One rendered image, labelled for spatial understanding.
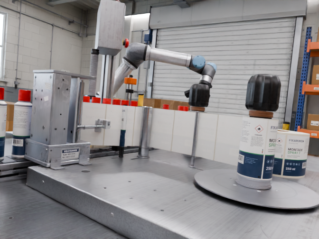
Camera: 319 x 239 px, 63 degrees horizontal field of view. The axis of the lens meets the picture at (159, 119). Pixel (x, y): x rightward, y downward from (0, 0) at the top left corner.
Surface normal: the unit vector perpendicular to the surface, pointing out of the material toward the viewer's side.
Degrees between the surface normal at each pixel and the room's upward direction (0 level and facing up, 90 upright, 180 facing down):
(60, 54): 90
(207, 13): 90
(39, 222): 0
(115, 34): 90
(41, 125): 90
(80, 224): 0
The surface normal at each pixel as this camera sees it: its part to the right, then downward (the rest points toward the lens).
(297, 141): 0.17, 0.07
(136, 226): -0.60, -0.01
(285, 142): -0.13, 0.04
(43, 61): 0.85, 0.11
